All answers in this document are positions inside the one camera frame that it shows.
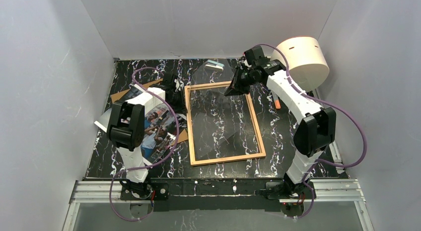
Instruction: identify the printed street photo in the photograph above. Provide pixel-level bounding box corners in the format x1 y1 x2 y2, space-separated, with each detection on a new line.
94 89 187 164

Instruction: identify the brown cardboard backing board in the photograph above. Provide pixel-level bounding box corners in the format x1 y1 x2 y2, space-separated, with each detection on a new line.
110 78 188 143

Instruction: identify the clear plastic cover sheet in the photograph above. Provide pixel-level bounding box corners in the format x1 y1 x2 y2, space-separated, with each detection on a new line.
189 60 254 161

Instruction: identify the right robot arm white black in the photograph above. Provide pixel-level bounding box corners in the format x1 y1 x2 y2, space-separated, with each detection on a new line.
224 45 336 199

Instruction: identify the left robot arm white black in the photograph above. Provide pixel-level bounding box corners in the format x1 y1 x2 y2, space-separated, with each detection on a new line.
106 72 186 200

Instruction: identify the orange grey marker pen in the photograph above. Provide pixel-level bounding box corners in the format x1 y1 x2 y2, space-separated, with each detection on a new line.
272 93 281 110

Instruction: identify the white cylindrical container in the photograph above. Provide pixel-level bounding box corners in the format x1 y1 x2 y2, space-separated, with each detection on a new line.
271 36 330 92

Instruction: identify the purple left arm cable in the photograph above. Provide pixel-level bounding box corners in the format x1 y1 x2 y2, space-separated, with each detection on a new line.
109 67 181 223

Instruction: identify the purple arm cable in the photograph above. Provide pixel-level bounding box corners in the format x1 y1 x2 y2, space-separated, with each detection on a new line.
253 44 368 219
109 67 181 223

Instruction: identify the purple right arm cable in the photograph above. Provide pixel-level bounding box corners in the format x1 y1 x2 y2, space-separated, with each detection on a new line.
253 44 368 219

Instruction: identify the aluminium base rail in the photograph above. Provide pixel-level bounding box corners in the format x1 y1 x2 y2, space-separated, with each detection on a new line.
62 178 374 231

